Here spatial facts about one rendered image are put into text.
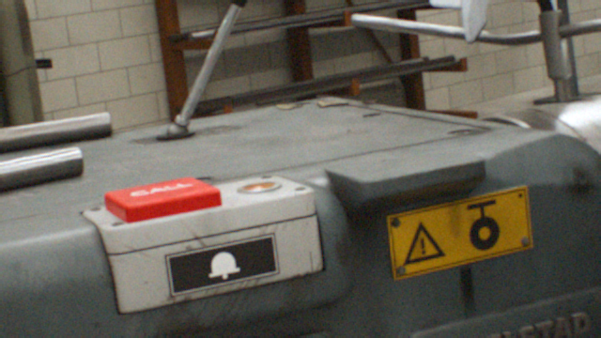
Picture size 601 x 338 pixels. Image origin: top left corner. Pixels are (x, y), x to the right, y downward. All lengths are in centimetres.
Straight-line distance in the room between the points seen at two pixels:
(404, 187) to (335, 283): 7
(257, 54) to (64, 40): 156
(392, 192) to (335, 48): 867
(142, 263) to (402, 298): 19
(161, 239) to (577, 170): 31
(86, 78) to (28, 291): 752
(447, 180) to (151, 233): 20
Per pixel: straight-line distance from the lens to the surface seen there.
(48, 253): 73
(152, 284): 74
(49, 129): 114
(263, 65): 902
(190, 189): 75
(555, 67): 116
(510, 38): 119
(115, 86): 834
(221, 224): 74
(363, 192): 78
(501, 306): 87
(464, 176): 81
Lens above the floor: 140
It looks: 10 degrees down
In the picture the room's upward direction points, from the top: 7 degrees counter-clockwise
